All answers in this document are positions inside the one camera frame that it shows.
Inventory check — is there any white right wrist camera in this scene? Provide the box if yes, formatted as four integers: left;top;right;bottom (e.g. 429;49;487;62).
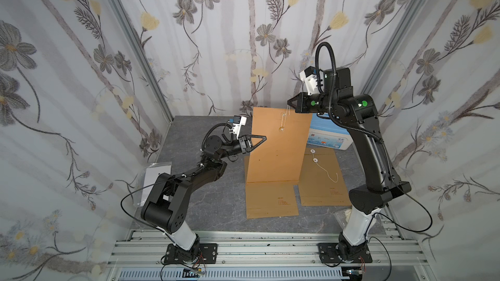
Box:
299;66;322;96

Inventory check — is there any aluminium rail frame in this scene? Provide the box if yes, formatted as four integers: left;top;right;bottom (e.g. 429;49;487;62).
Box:
101;223;436;280

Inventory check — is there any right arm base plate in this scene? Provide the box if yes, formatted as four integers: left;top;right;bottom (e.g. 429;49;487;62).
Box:
317;242;373;264

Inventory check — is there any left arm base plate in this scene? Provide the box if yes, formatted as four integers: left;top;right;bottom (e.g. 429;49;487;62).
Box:
161;243;218;265

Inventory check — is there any clear plastic bag left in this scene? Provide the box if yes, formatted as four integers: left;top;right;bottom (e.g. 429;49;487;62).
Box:
132;162;172;207

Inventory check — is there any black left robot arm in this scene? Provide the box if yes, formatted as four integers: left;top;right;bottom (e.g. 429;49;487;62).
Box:
141;135;267;252

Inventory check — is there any blue lidded white storage box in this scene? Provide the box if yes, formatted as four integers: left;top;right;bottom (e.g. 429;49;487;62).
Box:
307;114;353;150

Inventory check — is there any plastic bag with white stuff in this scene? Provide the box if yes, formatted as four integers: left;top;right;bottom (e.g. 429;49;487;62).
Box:
334;208;352;229

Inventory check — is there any brown kraft file bag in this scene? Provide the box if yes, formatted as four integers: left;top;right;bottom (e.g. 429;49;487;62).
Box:
247;107;312;183
243;157;299;219
298;147;351;207

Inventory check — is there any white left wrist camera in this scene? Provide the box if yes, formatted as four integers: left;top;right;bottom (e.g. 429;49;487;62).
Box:
229;115;247;138

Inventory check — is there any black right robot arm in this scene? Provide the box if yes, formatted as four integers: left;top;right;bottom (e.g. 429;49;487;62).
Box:
287;67;411;262

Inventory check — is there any white slotted cable duct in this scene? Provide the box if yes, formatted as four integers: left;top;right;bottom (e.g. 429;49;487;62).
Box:
114;267;349;280

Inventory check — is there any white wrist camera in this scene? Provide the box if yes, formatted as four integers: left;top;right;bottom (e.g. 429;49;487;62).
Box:
299;66;322;96
229;115;247;138

